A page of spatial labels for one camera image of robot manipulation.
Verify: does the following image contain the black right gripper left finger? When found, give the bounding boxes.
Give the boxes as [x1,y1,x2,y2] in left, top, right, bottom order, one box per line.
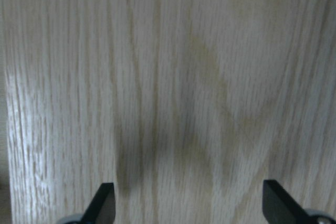
[61,182,117,224]

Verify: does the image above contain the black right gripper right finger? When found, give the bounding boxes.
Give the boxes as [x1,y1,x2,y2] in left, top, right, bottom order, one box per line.
[262,179,336,224]

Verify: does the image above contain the wooden drawer cabinet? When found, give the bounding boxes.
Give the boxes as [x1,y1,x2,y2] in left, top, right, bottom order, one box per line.
[1,0,335,223]

